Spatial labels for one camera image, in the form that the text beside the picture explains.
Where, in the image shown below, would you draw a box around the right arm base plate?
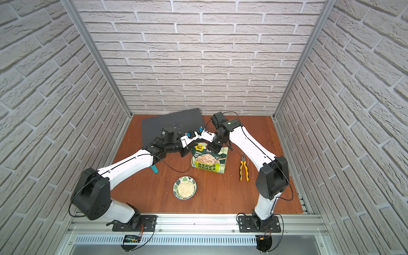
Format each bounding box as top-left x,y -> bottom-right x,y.
236,215 -> 282,233

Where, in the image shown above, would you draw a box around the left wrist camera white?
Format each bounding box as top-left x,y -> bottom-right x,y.
180,133 -> 198,148

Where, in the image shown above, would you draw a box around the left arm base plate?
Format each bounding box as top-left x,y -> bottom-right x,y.
112,215 -> 157,232

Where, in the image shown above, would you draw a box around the leaf pattern breakfast bowl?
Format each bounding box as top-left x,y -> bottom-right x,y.
173,176 -> 197,200

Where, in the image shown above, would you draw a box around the left controller board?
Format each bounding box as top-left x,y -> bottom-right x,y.
121,235 -> 141,252

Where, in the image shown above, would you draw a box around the yellow black pliers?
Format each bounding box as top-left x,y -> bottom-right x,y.
239,154 -> 249,182

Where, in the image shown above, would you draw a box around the aluminium front rail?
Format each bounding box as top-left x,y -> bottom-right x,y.
67,214 -> 329,235

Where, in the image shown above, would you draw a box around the green oats bag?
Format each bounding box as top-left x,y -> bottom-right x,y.
191,143 -> 228,174

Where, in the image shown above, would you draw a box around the oats pile in bowl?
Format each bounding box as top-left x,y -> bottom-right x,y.
177,181 -> 195,199

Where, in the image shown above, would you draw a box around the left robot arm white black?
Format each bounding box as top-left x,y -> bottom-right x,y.
70,139 -> 191,229

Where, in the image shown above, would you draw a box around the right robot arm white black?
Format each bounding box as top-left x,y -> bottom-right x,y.
209,112 -> 290,231

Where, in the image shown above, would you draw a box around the controller board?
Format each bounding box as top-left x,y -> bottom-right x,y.
121,235 -> 141,252
256,235 -> 273,252

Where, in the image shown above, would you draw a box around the right controller board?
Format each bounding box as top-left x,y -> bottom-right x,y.
256,235 -> 273,252

